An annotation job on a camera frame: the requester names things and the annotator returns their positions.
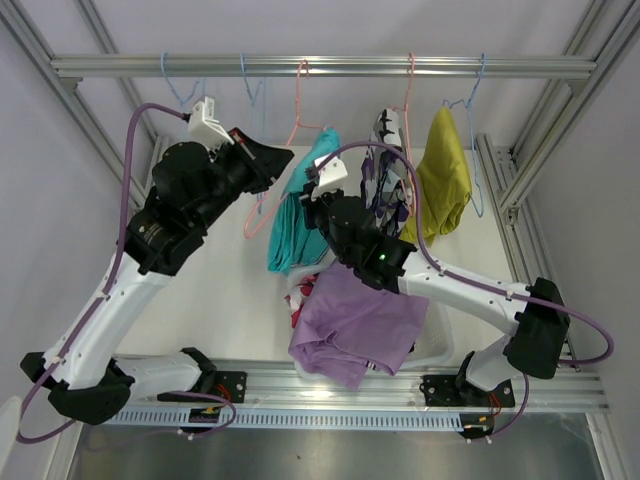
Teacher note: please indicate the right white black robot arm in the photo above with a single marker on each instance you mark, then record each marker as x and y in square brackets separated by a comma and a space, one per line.
[529, 317]

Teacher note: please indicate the white plastic basket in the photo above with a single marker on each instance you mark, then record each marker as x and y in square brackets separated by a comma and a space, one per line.
[435, 335]

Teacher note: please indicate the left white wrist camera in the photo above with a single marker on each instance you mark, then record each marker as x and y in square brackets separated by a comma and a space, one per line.
[204, 128]

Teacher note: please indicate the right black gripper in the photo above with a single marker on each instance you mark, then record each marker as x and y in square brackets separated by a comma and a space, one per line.
[310, 206]

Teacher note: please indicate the yellow trousers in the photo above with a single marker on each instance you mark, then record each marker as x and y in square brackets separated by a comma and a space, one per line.
[444, 178]

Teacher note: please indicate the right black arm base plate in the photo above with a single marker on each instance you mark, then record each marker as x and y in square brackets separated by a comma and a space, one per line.
[449, 391]

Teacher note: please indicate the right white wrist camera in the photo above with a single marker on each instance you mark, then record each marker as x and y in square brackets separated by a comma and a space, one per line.
[325, 176]

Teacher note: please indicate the teal trousers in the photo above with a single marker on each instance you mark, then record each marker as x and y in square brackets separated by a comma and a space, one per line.
[291, 243]

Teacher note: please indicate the grey purple camouflage trousers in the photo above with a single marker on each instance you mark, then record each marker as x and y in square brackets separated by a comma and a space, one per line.
[385, 183]

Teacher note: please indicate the blue hanger of purple trousers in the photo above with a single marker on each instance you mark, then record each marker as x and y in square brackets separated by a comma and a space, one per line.
[257, 97]

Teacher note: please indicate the white slotted cable duct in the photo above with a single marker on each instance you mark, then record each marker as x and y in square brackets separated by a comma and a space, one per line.
[288, 419]

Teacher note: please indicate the aluminium frame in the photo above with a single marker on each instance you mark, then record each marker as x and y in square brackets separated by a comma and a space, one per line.
[555, 113]

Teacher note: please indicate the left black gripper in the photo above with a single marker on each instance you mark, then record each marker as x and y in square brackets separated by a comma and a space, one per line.
[264, 163]

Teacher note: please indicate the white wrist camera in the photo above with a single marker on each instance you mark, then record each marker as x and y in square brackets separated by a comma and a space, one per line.
[204, 128]
[325, 176]

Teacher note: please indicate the pink camouflage trousers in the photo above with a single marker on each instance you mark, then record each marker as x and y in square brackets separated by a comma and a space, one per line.
[298, 294]

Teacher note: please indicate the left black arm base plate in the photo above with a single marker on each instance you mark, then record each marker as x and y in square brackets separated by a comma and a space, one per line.
[229, 385]

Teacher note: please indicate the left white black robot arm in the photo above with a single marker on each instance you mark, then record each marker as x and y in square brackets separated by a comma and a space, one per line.
[193, 186]

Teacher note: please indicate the aluminium hanging rail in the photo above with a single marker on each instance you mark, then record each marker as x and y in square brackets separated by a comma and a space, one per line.
[565, 67]

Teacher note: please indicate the pink hanger of camouflage trousers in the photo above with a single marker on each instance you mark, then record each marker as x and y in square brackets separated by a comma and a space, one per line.
[405, 109]

